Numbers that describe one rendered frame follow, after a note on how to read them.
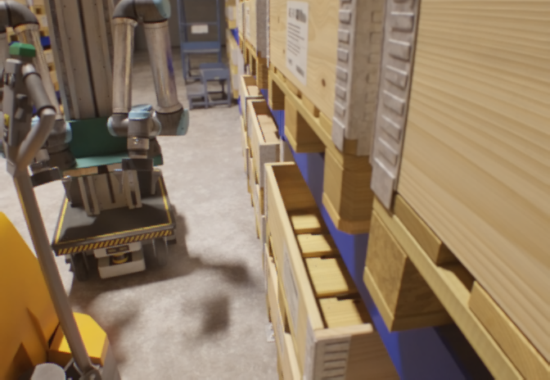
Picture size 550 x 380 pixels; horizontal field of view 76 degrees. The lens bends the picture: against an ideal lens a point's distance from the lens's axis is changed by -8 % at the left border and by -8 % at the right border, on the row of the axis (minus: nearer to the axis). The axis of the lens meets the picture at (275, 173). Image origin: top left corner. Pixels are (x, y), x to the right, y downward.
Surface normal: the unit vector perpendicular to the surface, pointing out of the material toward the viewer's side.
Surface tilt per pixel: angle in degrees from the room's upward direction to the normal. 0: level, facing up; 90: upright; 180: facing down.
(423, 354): 90
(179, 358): 0
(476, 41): 90
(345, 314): 0
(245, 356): 0
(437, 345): 90
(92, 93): 90
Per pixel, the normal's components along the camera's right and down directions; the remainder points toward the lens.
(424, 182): -0.99, 0.05
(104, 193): 0.36, 0.38
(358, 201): 0.14, 0.40
